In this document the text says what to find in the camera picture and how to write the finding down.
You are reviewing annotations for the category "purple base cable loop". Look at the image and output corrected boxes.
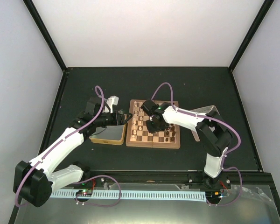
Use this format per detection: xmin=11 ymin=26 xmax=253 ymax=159
xmin=75 ymin=175 xmax=122 ymax=208

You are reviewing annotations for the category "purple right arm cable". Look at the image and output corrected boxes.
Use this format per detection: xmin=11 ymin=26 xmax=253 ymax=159
xmin=152 ymin=82 xmax=243 ymax=207

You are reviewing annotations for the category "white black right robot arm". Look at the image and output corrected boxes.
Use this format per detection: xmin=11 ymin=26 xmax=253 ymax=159
xmin=140 ymin=100 xmax=232 ymax=188

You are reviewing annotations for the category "wooden chess board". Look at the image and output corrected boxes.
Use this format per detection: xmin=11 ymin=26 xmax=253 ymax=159
xmin=126 ymin=99 xmax=180 ymax=149

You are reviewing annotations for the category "white slotted cable duct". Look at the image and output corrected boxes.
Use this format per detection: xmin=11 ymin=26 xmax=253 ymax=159
xmin=50 ymin=189 xmax=206 ymax=202

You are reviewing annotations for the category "small electronics board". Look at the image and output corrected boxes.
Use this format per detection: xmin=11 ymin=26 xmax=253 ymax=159
xmin=76 ymin=189 xmax=93 ymax=197

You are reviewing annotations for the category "yellow tin box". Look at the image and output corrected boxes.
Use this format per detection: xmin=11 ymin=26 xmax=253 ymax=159
xmin=89 ymin=124 xmax=126 ymax=145

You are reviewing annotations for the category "black frame post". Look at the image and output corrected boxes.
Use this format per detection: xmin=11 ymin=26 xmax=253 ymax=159
xmin=23 ymin=0 xmax=67 ymax=71
xmin=228 ymin=0 xmax=274 ymax=72

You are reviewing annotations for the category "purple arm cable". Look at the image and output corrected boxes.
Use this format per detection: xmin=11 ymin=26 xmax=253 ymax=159
xmin=14 ymin=85 xmax=108 ymax=208
xmin=152 ymin=82 xmax=243 ymax=207

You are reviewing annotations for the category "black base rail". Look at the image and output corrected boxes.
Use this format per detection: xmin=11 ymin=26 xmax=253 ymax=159
xmin=81 ymin=170 xmax=275 ymax=187

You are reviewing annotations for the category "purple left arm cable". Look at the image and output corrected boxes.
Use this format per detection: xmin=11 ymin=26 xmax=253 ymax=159
xmin=14 ymin=85 xmax=108 ymax=208

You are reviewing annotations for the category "black frame post left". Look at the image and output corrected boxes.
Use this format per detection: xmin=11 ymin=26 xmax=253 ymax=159
xmin=23 ymin=0 xmax=67 ymax=71

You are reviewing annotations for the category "clear plastic tray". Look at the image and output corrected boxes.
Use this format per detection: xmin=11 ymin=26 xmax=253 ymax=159
xmin=191 ymin=105 xmax=221 ymax=142

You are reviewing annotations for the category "black frame post right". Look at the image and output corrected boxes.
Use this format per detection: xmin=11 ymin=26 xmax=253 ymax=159
xmin=228 ymin=0 xmax=274 ymax=72

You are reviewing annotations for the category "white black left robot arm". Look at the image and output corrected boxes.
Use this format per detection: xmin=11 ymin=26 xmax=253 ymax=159
xmin=13 ymin=96 xmax=132 ymax=207

